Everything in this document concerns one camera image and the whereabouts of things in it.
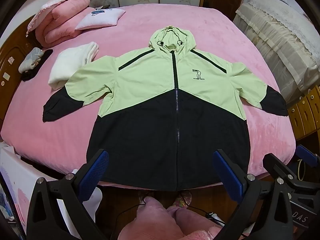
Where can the white pillow with blue print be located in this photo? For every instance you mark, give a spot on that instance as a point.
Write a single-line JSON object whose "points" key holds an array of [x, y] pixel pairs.
{"points": [[102, 17]]}

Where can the wooden headboard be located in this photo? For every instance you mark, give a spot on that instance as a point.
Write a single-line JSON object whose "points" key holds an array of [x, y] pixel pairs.
{"points": [[10, 52]]}

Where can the wooden drawer cabinet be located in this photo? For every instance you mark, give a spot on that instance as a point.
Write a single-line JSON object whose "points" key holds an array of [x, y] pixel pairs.
{"points": [[302, 115]]}

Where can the person's right leg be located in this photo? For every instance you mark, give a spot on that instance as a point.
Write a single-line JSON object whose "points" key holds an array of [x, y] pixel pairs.
{"points": [[192, 220]]}

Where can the folded white towel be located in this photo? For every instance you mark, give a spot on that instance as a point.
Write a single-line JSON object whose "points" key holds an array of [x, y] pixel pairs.
{"points": [[70, 62]]}

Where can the floral slipper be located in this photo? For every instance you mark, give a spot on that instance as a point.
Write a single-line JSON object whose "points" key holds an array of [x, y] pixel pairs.
{"points": [[183, 198], [143, 194]]}

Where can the folded pink quilt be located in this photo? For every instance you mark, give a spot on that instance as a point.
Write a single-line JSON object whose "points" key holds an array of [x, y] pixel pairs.
{"points": [[62, 12]]}

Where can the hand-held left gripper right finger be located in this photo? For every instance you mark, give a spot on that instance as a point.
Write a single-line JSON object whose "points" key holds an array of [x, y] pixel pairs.
{"points": [[227, 177]]}

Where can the green and black hooded jacket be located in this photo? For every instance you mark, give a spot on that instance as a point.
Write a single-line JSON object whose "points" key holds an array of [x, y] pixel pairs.
{"points": [[150, 85]]}

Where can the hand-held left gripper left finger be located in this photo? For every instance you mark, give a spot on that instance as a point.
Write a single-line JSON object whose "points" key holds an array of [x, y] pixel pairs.
{"points": [[95, 171]]}

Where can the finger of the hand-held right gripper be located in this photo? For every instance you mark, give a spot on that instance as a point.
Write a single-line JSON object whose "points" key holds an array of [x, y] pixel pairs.
{"points": [[308, 155], [277, 166]]}

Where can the black cloth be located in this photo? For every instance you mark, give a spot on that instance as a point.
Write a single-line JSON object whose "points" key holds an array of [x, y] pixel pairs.
{"points": [[32, 75]]}

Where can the person's left leg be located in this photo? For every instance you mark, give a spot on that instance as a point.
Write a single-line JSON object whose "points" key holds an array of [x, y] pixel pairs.
{"points": [[147, 222]]}

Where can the person's leg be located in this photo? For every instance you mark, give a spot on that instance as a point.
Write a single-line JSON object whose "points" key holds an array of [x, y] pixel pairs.
{"points": [[192, 220], [147, 222]]}

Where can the white plug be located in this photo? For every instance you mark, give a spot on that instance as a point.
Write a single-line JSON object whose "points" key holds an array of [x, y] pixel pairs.
{"points": [[215, 217]]}

